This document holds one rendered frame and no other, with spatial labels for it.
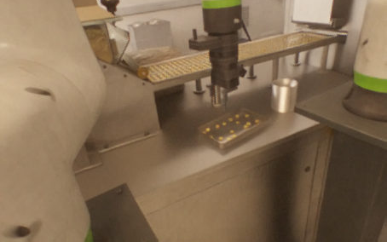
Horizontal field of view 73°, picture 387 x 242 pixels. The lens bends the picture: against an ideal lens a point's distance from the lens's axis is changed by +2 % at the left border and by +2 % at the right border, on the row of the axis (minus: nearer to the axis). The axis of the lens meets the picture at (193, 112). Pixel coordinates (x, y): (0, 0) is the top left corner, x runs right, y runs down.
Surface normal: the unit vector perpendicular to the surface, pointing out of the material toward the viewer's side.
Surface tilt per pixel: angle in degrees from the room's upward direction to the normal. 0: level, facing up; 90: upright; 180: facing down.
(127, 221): 0
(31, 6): 85
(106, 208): 0
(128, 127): 90
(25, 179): 89
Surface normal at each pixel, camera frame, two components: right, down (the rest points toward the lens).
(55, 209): 0.97, 0.02
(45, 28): 0.66, 0.19
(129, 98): 0.43, 0.38
